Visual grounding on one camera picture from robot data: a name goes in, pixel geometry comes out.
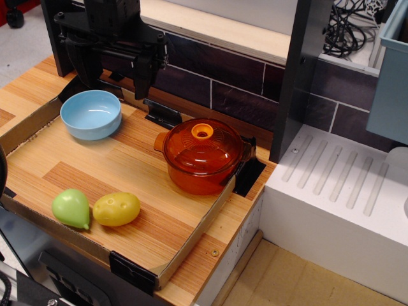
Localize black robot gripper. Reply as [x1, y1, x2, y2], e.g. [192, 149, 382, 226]
[54, 1, 168, 99]

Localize green plastic pear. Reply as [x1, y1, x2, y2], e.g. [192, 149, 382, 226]
[52, 189, 90, 230]

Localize light blue bowl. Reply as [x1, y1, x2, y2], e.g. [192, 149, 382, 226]
[60, 90, 122, 141]

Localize black caster wheel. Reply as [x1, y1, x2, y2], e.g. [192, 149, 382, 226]
[6, 7, 24, 29]

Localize orange glass pot lid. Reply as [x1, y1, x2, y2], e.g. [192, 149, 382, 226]
[162, 119, 247, 175]

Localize orange glass pot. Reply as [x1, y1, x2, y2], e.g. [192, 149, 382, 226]
[154, 119, 252, 195]

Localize yellow plastic potato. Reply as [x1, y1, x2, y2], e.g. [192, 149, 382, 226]
[92, 192, 141, 227]

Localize brass screw in counter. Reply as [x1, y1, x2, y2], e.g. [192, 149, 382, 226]
[211, 249, 219, 257]

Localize white dish drainer sink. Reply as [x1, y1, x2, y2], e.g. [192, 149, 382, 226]
[260, 126, 407, 303]

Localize light blue bin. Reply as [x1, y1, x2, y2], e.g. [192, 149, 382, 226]
[367, 1, 407, 144]

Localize dark grey vertical post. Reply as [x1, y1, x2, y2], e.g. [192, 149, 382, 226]
[269, 0, 333, 163]

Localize tangled black cables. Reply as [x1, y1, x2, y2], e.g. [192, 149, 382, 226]
[322, 0, 388, 59]

